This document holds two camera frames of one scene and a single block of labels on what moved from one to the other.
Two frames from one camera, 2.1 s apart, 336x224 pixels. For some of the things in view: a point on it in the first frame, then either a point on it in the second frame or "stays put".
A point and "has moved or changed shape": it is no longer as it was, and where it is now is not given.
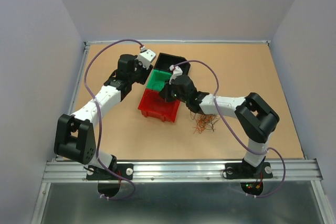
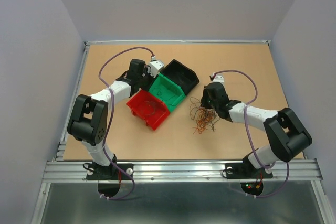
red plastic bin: [153, 105] has moved or changed shape
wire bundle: [204, 121] stays put
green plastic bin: [158, 78] has moved or changed shape
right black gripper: [165, 93] -> [204, 102]
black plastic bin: [165, 61] has moved or changed shape
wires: [165, 98] -> [154, 107]
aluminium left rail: [83, 57] stays put
